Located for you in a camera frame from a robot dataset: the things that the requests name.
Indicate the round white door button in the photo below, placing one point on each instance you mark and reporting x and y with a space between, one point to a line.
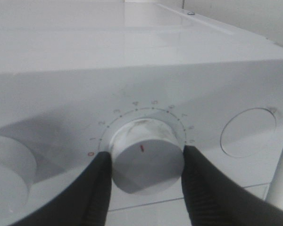
247 132

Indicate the white timer knob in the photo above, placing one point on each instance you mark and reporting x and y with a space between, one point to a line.
146 157

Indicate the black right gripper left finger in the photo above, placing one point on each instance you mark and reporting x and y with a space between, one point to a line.
84 203

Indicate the white microwave oven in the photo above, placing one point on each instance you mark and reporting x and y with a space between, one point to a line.
73 72

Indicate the upper white power knob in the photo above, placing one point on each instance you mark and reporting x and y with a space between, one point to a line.
17 171

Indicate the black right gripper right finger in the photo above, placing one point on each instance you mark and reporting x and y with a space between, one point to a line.
213 199

